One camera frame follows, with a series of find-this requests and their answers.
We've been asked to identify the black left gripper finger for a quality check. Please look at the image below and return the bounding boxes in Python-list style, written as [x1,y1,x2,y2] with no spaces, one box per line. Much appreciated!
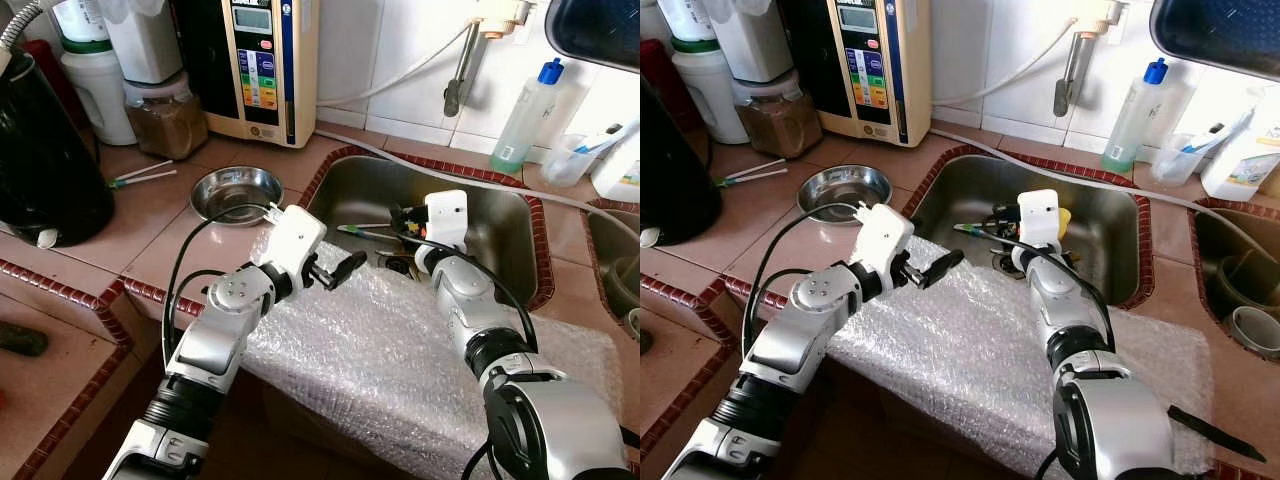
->
[920,248,967,289]
[330,250,369,289]

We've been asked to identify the steel sink basin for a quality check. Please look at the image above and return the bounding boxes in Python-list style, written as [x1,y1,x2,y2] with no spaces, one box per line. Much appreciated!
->
[578,205,641,326]
[1190,200,1280,366]
[300,152,549,311]
[905,152,1161,311]

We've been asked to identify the bubble wrap sheet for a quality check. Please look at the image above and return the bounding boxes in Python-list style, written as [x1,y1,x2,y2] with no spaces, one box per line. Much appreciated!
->
[825,235,1216,479]
[240,235,626,480]

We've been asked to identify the steel bowl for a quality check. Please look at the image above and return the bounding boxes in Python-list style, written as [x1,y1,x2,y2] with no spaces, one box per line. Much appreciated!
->
[797,164,893,225]
[190,165,285,227]

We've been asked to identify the chrome hanging pipe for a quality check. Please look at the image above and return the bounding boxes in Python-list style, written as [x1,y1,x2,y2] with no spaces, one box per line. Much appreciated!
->
[1052,20,1096,118]
[444,20,491,118]

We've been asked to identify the clear soap bottle blue cap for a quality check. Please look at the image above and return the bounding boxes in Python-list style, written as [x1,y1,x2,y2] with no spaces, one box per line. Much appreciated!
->
[490,58,566,174]
[1100,58,1173,174]

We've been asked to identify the clear plastic cup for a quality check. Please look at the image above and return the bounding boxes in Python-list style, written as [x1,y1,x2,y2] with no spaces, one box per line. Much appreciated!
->
[1150,130,1216,189]
[545,130,606,189]

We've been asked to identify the white stick green tip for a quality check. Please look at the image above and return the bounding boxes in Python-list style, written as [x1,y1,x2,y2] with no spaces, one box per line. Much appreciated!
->
[108,158,175,186]
[110,168,181,191]
[717,168,791,191]
[715,158,786,186]

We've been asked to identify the clear jar brown contents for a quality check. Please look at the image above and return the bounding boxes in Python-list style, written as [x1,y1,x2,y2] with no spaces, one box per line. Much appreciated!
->
[123,70,209,161]
[738,70,823,161]

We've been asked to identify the cream water ionizer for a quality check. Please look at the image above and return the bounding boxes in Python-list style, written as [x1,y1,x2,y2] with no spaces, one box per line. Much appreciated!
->
[175,0,321,149]
[790,0,933,149]

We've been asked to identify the white detergent bottle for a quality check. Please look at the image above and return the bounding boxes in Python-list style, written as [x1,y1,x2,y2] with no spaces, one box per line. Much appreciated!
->
[590,100,641,204]
[1200,85,1280,203]

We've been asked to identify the white orange faucet diverter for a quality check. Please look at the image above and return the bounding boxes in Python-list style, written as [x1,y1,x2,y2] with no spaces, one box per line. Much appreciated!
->
[1075,0,1131,39]
[470,0,536,39]

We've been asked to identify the black electric kettle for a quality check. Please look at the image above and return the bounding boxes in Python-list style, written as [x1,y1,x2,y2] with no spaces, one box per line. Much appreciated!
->
[0,50,116,249]
[640,75,723,246]

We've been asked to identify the black pan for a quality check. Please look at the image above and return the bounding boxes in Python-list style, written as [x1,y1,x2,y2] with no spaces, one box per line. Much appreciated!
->
[1150,0,1280,81]
[545,0,641,73]

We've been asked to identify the white filter canister green band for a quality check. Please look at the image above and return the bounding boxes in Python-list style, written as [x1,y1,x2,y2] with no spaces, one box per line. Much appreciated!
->
[672,0,751,146]
[55,0,136,147]

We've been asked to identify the white filter housing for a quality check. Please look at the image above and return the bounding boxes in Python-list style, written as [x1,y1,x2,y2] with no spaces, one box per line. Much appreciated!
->
[722,0,799,86]
[105,0,184,86]

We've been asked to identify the black clip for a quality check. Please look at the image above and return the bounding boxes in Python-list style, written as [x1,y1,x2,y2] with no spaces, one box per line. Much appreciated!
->
[1167,404,1267,464]

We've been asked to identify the dark cylindrical object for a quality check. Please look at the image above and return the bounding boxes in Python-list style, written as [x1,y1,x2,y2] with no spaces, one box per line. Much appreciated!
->
[0,322,49,358]

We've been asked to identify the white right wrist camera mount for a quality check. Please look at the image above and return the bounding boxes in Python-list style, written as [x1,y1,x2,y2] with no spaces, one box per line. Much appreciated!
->
[420,190,470,253]
[1017,188,1063,251]

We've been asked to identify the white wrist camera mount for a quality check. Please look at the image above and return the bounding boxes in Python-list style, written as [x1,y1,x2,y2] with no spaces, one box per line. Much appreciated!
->
[1017,188,1063,251]
[420,190,470,253]
[855,203,916,291]
[260,204,329,291]

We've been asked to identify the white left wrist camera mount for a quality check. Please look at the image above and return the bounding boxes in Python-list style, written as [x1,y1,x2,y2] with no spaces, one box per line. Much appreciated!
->
[855,203,916,291]
[260,204,329,291]

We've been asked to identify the grey drain hose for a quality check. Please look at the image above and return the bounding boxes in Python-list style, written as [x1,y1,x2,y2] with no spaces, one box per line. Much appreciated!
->
[312,128,641,241]
[925,128,1280,266]

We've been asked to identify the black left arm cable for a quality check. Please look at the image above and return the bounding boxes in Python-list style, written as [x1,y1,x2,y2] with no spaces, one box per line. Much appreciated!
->
[160,200,286,371]
[742,200,876,371]

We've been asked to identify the thin white hose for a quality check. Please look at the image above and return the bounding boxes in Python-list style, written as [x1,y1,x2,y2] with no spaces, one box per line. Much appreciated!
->
[928,20,1086,109]
[315,20,481,109]

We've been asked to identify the grey flexible spout hose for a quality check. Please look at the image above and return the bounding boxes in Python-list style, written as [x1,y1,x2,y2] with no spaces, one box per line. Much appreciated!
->
[0,0,46,76]

